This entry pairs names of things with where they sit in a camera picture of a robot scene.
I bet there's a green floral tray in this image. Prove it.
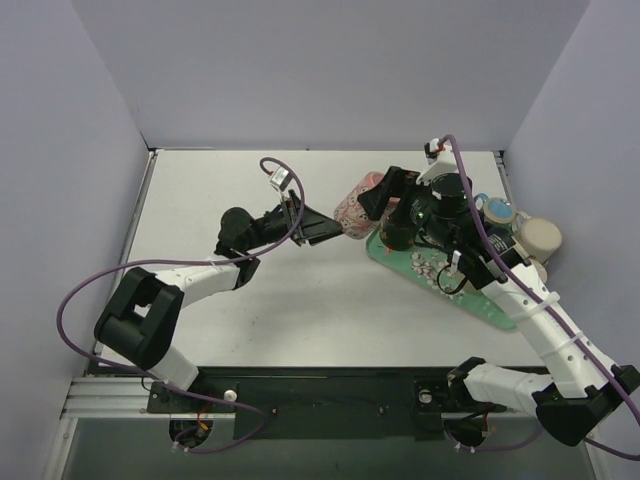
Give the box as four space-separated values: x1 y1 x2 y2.
366 230 516 331

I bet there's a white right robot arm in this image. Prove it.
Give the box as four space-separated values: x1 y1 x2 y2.
356 167 639 446

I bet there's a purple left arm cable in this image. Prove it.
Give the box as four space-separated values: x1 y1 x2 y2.
56 157 311 454

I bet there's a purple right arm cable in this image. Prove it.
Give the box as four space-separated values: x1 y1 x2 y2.
437 133 640 460

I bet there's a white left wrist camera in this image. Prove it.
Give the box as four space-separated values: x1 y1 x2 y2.
269 167 292 192

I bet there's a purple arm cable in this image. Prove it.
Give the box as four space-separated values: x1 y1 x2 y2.
56 157 311 454
437 133 640 460

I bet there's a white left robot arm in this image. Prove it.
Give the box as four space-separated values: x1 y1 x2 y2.
94 191 342 412

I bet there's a cream cat cartoon mug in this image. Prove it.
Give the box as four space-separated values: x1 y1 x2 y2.
514 212 563 266

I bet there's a black mug with red interior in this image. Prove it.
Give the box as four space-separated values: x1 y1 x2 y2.
379 214 415 251

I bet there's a blue butterfly mug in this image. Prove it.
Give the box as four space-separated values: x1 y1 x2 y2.
474 193 516 235

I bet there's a pink patterned mug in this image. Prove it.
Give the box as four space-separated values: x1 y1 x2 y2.
333 171 384 240

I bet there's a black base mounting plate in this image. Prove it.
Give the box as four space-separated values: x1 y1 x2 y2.
144 365 551 444

